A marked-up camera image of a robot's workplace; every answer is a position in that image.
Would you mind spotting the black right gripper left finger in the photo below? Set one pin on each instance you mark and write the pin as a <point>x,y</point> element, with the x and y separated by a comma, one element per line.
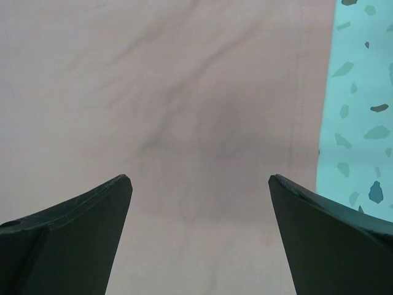
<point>68,248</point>

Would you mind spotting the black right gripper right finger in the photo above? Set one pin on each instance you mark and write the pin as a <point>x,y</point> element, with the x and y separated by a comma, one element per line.
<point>331,249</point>

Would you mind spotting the pink t shirt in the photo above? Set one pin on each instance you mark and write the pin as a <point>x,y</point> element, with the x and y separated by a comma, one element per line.
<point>197,102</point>

